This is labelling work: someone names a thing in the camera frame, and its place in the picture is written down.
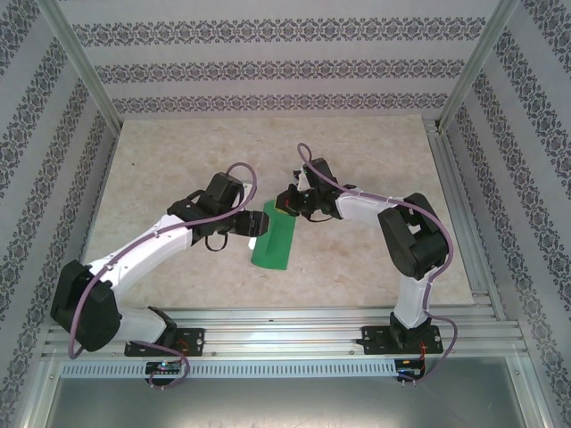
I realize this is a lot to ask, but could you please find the green cloth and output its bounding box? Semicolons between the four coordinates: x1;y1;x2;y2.
249;199;299;272

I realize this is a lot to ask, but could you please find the grey metal sheet panel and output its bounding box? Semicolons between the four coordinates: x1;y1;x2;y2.
42;376;552;428

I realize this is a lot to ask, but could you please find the small circuit board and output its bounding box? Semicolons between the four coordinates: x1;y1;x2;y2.
395;358;426;376
145;360;183;375

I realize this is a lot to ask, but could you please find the thin black left gripper wire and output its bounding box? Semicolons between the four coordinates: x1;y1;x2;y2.
203;232;229;254

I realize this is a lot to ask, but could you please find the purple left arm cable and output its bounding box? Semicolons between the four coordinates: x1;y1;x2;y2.
67;162;260;391

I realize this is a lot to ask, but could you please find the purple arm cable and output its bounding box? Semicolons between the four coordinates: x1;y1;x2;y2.
67;162;260;391
296;142;460;387

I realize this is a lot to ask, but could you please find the long aluminium mounting rail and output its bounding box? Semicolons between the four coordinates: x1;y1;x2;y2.
42;306;531;360

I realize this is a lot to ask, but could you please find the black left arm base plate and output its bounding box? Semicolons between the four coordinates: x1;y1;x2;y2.
124;327;206;358

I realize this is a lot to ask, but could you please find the slotted grey cable duct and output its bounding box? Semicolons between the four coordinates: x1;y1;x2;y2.
60;359;399;378

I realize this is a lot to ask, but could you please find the aluminium side rail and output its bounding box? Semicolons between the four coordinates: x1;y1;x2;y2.
422;116;508;322

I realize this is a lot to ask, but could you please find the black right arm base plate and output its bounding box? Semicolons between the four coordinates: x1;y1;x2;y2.
361;325;445;357

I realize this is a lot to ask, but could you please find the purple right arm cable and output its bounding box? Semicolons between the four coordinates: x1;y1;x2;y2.
296;142;460;387

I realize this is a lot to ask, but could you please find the aluminium frame post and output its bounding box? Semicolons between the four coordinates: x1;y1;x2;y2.
435;0;522;134
37;0;124;133

